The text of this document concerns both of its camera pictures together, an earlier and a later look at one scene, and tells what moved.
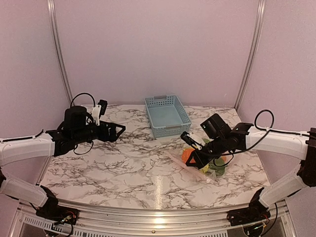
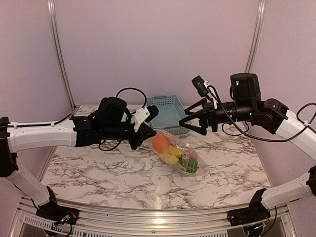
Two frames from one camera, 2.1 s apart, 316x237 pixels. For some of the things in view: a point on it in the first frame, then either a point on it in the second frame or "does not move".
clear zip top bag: x=211 y=171 → x=176 y=153
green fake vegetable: x=219 y=161 → x=188 y=165
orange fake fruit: x=185 y=154 → x=161 y=142
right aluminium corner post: x=260 y=7 does not move
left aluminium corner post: x=51 y=5 does not move
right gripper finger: x=198 y=162 → x=198 y=105
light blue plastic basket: x=167 y=115 does not move
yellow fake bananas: x=205 y=170 → x=172 y=155
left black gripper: x=112 y=137 → x=142 y=135
